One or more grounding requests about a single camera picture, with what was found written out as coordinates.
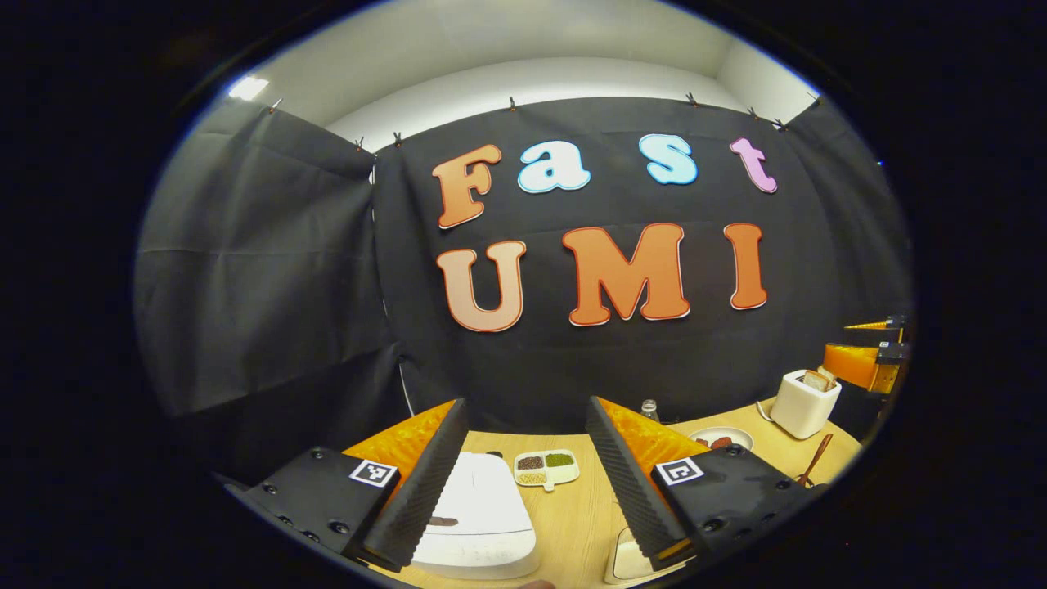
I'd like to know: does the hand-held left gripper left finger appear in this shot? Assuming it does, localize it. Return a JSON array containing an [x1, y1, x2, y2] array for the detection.
[[225, 398, 470, 574]]

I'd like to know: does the white divided dish of grains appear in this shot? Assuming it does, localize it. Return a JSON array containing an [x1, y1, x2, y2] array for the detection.
[[513, 449, 581, 492]]

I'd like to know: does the brown wooden spoon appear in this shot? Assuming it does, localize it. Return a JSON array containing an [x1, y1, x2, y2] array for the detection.
[[798, 433, 834, 489]]

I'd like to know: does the white rice cooker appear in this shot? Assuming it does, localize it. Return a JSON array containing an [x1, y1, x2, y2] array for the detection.
[[407, 451, 541, 581]]

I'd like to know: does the white toaster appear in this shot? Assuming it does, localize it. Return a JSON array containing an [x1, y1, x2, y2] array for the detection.
[[770, 368, 843, 440]]

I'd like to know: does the clear plastic rice box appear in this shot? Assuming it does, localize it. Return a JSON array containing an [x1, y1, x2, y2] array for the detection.
[[604, 525, 696, 587]]

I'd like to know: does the white round plate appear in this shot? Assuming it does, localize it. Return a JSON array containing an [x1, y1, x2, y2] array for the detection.
[[689, 426, 754, 452]]

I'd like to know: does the white rice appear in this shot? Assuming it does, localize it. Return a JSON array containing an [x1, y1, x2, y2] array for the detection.
[[613, 536, 651, 580]]

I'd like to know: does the black backdrop cloth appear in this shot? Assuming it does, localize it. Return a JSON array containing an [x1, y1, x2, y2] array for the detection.
[[135, 97, 913, 483]]

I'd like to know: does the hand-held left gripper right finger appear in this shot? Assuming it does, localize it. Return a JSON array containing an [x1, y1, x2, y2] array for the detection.
[[584, 396, 829, 572]]

